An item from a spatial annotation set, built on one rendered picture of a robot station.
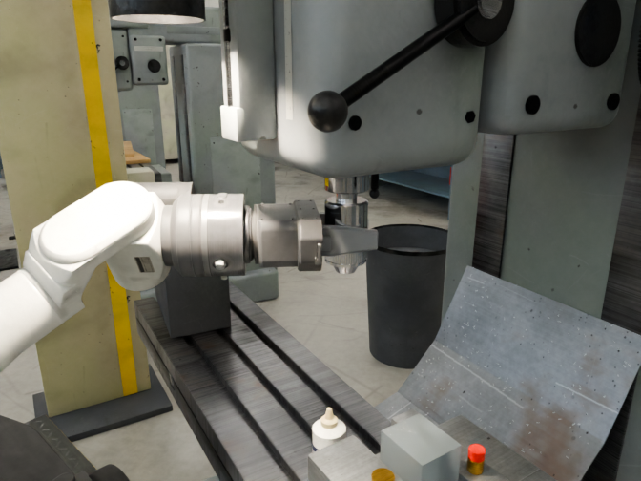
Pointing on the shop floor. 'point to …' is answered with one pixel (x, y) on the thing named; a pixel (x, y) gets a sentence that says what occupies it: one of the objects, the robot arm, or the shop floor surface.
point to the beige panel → (78, 105)
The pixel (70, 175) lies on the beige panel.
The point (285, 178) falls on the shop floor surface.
